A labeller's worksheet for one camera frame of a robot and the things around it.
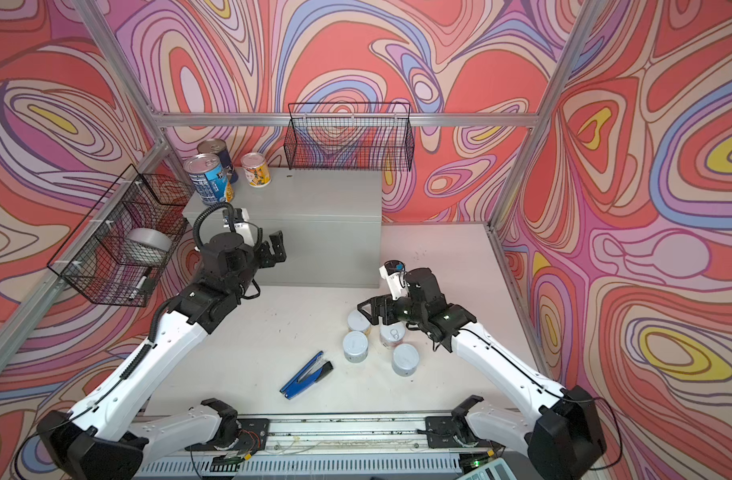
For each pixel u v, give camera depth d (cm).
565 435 39
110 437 39
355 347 84
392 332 86
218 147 77
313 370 83
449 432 73
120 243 68
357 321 89
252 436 72
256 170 78
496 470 66
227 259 51
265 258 64
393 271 69
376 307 67
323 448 73
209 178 70
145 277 73
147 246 72
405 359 80
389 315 67
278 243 68
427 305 59
